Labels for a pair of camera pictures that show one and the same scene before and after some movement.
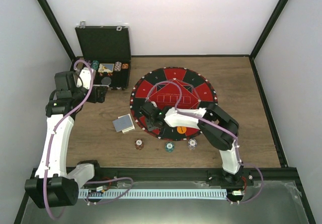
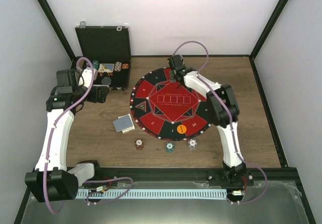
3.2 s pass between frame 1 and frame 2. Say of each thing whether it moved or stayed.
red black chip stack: stayed
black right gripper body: moved
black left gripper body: stayed
